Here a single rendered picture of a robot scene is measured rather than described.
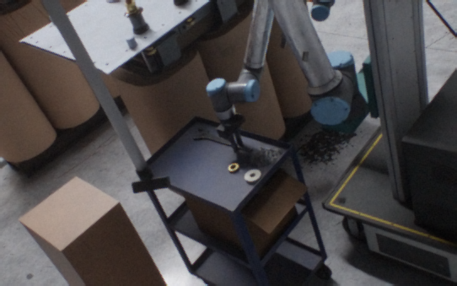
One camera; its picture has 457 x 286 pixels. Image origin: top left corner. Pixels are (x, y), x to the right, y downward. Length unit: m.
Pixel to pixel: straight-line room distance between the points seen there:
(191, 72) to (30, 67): 1.72
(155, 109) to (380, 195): 1.24
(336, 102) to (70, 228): 1.23
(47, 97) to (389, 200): 2.70
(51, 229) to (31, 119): 1.96
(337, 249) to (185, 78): 1.25
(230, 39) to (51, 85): 1.77
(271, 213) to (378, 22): 0.87
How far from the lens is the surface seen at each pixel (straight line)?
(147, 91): 2.96
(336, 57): 2.43
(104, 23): 3.02
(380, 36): 2.36
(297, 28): 2.12
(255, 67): 2.43
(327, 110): 2.27
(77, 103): 4.60
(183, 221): 2.92
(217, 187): 2.45
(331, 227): 3.33
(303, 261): 3.04
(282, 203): 2.42
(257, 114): 3.45
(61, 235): 2.56
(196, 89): 3.05
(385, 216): 2.90
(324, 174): 3.64
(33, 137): 4.51
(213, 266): 3.18
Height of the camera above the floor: 2.47
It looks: 37 degrees down
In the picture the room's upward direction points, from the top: 20 degrees counter-clockwise
